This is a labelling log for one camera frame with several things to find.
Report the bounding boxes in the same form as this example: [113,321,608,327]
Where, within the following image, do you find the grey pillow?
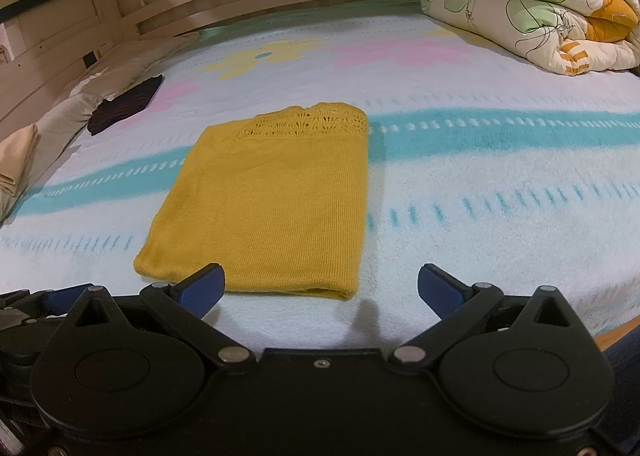
[0,92,103,229]

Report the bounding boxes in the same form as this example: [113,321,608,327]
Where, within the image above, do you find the mustard yellow knit sweater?
[132,101,371,301]

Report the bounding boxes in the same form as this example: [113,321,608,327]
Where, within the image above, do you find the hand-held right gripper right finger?
[389,263,577,367]

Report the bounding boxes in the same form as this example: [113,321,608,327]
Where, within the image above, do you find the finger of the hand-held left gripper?
[31,284,96,317]

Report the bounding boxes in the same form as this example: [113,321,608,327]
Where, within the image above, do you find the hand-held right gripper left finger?
[64,263,255,368]

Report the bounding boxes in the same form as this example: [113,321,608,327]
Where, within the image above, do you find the floral quilt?
[419,0,640,78]

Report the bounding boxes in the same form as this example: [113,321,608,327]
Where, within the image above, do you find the white flat pillow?
[69,31,202,99]

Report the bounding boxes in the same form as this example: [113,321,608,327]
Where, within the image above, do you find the dark folded clothes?
[87,74,165,137]

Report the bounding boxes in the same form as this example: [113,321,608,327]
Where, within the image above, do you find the peach folded cloth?
[0,123,42,198]

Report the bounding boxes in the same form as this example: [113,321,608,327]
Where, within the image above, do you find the flower print bed blanket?
[0,0,640,353]

